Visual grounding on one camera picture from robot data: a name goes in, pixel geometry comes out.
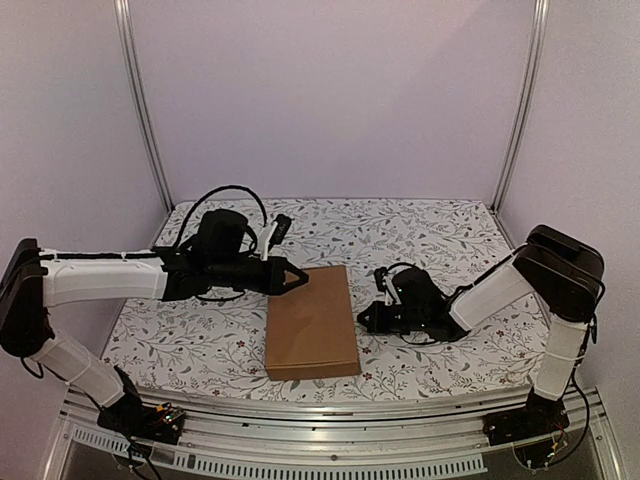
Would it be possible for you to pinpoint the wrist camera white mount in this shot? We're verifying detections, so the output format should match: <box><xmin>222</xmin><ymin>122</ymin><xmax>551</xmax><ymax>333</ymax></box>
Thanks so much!
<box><xmin>374</xmin><ymin>267</ymin><xmax>401</xmax><ymax>306</ymax></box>
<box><xmin>256</xmin><ymin>214</ymin><xmax>292</xmax><ymax>261</ymax></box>

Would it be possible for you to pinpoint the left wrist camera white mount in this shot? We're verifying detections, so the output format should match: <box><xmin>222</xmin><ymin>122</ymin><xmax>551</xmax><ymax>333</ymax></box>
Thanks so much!
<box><xmin>256</xmin><ymin>214</ymin><xmax>292</xmax><ymax>261</ymax></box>

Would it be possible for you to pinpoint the right aluminium frame post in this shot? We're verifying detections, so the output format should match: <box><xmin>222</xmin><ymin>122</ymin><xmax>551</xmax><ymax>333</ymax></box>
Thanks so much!
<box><xmin>490</xmin><ymin>0</ymin><xmax>551</xmax><ymax>216</ymax></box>

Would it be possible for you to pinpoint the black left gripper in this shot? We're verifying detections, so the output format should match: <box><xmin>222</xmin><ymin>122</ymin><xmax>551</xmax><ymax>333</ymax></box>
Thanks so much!
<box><xmin>209</xmin><ymin>256</ymin><xmax>308</xmax><ymax>296</ymax></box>

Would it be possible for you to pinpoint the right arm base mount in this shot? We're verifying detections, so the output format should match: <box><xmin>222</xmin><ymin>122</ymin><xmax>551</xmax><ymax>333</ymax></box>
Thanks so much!
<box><xmin>482</xmin><ymin>390</ymin><xmax>569</xmax><ymax>470</ymax></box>

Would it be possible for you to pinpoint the left aluminium frame post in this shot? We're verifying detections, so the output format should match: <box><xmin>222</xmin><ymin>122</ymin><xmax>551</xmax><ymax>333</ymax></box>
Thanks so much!
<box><xmin>113</xmin><ymin>0</ymin><xmax>175</xmax><ymax>213</ymax></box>

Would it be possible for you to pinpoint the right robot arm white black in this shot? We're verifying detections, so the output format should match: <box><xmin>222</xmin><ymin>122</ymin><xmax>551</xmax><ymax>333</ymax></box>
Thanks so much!
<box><xmin>356</xmin><ymin>225</ymin><xmax>606</xmax><ymax>436</ymax></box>

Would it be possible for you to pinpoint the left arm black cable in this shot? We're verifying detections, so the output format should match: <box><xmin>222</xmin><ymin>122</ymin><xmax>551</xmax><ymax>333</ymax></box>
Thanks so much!
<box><xmin>174</xmin><ymin>184</ymin><xmax>269</xmax><ymax>249</ymax></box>

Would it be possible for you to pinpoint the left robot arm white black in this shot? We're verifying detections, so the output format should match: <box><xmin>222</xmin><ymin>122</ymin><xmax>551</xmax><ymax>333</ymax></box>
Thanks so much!
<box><xmin>1</xmin><ymin>209</ymin><xmax>309</xmax><ymax>434</ymax></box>

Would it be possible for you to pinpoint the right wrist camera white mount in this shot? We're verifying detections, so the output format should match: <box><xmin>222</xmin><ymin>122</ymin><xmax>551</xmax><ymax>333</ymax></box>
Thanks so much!
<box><xmin>374</xmin><ymin>267</ymin><xmax>401</xmax><ymax>306</ymax></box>

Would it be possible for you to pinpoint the aluminium front rail base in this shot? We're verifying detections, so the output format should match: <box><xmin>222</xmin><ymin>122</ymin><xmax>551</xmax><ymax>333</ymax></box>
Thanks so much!
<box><xmin>43</xmin><ymin>387</ymin><xmax>625</xmax><ymax>479</ymax></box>

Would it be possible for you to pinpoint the floral patterned table mat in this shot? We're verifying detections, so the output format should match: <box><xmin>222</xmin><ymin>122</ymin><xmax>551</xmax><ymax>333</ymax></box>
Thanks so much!
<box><xmin>102</xmin><ymin>199</ymin><xmax>547</xmax><ymax>404</ymax></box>

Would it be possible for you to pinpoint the brown cardboard box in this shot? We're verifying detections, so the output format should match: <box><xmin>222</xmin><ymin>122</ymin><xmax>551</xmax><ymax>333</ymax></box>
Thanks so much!
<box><xmin>264</xmin><ymin>265</ymin><xmax>361</xmax><ymax>381</ymax></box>

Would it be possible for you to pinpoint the aluminium frame post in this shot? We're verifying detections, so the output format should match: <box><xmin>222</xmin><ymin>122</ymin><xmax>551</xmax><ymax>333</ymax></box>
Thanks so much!
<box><xmin>113</xmin><ymin>0</ymin><xmax>175</xmax><ymax>213</ymax></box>
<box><xmin>490</xmin><ymin>0</ymin><xmax>551</xmax><ymax>216</ymax></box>

